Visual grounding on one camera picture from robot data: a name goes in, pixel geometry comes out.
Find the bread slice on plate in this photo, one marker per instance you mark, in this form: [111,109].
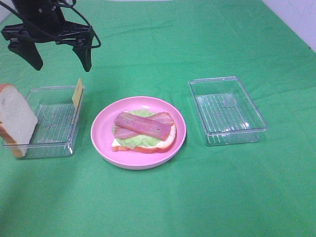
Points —
[163,146]

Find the clear plastic container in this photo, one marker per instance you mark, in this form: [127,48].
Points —
[226,113]
[54,134]

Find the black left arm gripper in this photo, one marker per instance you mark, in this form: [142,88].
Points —
[43,21]

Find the upright bread slice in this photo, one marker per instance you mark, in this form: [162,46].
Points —
[17,120]

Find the clear right plastic container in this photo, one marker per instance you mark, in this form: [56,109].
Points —
[226,113]

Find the clear left plastic container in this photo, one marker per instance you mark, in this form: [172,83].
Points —
[54,134]

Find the bacon strip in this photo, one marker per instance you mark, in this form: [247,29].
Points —
[160,118]
[143,126]

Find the pink plate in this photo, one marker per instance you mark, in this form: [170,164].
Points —
[102,137]

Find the yellow cheese slice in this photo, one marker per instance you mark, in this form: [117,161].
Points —
[76,97]

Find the green lettuce leaf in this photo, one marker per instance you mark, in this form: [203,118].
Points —
[129,139]

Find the green tablecloth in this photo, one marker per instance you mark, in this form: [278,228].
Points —
[262,189]

